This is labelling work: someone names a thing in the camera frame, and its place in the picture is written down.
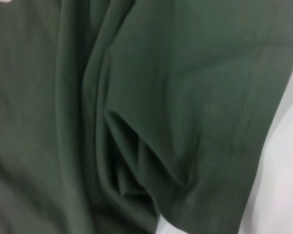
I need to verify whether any dark green FREE t-shirt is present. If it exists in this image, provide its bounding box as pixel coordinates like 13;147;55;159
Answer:
0;0;293;234

